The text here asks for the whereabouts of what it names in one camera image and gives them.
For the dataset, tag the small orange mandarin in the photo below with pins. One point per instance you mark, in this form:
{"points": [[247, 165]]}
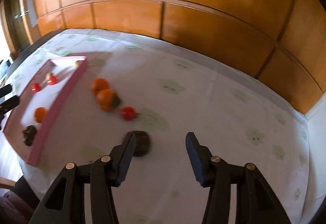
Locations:
{"points": [[39, 114]]}

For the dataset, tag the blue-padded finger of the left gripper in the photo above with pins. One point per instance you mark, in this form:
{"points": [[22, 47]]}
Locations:
{"points": [[9, 104]]}

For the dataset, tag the wooden door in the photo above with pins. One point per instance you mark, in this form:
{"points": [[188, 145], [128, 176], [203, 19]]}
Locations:
{"points": [[15, 25]]}

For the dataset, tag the pale round longan fruit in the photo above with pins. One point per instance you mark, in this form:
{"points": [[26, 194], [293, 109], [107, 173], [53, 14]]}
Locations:
{"points": [[49, 75]]}

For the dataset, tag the dark brown wrinkled fruit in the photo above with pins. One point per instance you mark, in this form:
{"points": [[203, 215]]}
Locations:
{"points": [[142, 144], [29, 134]]}

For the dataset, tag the wooden chair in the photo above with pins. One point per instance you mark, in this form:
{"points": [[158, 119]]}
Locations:
{"points": [[6, 183]]}

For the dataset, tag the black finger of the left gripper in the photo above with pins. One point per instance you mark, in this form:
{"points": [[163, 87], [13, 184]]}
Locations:
{"points": [[5, 90]]}

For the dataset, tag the wooden wall cabinet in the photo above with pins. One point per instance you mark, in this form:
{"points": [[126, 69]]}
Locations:
{"points": [[281, 43]]}

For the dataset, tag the orange mandarin with leaf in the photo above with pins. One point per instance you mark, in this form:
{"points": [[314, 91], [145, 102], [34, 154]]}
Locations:
{"points": [[108, 100]]}

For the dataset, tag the pink-edged white cardboard tray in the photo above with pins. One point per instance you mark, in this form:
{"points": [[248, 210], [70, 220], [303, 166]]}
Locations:
{"points": [[50, 97]]}

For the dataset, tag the white tablecloth with green clouds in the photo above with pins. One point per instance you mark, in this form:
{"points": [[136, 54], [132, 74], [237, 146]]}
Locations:
{"points": [[174, 91]]}

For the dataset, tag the yellowish round longan fruit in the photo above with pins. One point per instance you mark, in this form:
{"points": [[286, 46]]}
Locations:
{"points": [[78, 63]]}

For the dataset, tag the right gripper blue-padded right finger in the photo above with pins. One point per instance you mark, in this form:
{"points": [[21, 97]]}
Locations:
{"points": [[256, 201]]}

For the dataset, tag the red cherry tomato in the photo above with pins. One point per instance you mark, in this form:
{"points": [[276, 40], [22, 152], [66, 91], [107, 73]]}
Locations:
{"points": [[52, 80], [36, 87], [128, 113]]}

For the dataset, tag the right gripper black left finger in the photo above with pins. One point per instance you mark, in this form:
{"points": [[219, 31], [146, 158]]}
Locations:
{"points": [[64, 202]]}

